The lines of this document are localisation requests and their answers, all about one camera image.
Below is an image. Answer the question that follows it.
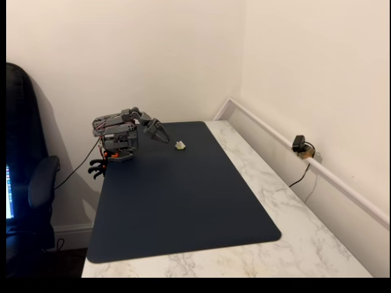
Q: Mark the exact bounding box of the dark blue desk mat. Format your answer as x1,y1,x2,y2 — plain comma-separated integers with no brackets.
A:
86,121,282,264

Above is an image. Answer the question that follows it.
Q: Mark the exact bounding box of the black and orange clamp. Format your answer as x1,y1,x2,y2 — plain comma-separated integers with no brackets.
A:
87,151,108,180

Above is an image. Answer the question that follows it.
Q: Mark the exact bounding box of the white baseboard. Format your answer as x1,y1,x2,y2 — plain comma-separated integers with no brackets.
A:
53,223,94,251

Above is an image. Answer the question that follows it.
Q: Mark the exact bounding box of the black office chair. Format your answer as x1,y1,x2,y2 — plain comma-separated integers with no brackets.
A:
5,62,61,278

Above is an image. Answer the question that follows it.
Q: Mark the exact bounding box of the black webcam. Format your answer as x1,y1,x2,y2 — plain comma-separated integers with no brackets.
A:
291,135,305,153

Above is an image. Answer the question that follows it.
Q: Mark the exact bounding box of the laptop screen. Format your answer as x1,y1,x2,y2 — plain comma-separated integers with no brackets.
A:
5,164,15,220

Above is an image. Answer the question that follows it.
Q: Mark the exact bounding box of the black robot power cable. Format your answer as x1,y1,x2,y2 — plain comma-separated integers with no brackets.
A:
53,137,101,190

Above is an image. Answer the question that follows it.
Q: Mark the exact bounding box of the tan webcam mount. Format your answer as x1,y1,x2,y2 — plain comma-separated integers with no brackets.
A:
298,146,316,160

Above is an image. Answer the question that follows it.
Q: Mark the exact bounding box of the black webcam cable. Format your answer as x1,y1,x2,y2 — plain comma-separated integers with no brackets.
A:
288,142,315,188

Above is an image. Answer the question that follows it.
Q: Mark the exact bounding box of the black cable on floor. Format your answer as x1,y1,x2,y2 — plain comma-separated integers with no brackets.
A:
41,237,65,253

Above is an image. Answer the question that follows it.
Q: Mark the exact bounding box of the white wall rail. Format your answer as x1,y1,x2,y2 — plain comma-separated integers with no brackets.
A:
213,96,390,228

